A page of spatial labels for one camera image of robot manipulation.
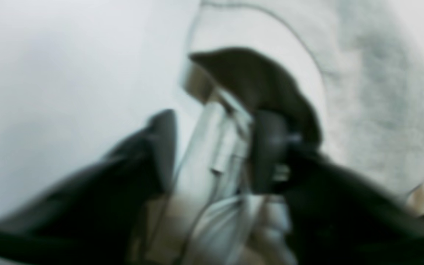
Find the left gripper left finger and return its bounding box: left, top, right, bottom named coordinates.
left=0, top=109, right=177, bottom=265

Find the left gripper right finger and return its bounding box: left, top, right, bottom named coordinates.
left=251, top=110, right=424, bottom=265

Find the beige t-shirt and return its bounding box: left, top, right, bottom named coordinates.
left=131, top=0, right=424, bottom=265

